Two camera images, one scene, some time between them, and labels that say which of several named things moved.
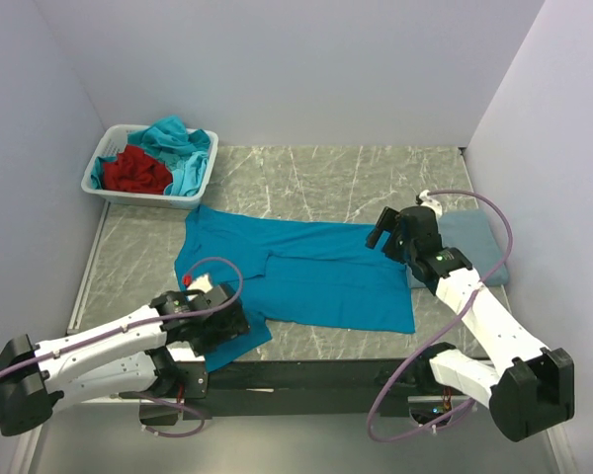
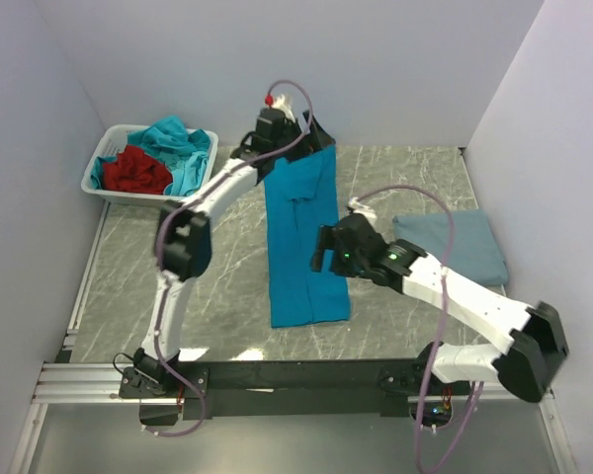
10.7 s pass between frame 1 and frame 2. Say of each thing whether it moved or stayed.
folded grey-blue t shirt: stayed
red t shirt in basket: stayed
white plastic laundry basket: stayed
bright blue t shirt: moved
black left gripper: moved
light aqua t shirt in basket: stayed
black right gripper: moved
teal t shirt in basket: stayed
